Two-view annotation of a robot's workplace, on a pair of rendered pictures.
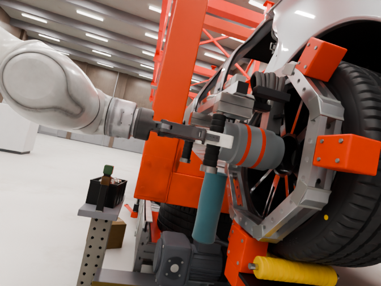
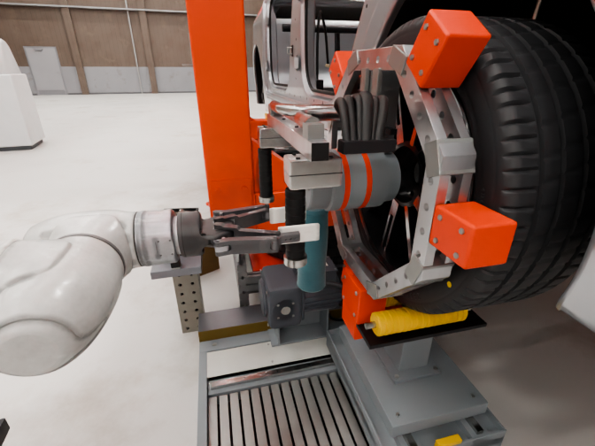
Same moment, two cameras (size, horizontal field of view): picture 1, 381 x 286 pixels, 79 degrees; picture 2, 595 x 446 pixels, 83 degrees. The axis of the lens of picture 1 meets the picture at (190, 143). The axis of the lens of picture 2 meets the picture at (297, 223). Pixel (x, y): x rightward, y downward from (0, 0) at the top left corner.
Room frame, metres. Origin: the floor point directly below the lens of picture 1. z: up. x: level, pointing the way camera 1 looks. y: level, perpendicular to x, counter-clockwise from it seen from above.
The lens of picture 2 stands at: (0.04, -0.03, 1.08)
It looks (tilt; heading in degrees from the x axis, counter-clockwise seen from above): 24 degrees down; 357
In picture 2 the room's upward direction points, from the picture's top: straight up
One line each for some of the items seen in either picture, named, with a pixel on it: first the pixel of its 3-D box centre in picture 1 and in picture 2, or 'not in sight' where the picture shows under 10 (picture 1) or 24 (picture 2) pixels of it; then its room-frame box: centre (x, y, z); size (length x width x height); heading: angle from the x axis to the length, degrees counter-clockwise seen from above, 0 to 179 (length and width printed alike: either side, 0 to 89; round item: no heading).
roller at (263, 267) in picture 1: (295, 271); (419, 316); (0.70, -0.38, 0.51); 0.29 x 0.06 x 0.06; 101
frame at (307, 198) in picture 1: (265, 150); (374, 176); (0.79, -0.26, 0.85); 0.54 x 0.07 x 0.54; 11
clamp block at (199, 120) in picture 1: (200, 120); (275, 135); (0.92, -0.02, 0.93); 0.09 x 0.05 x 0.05; 101
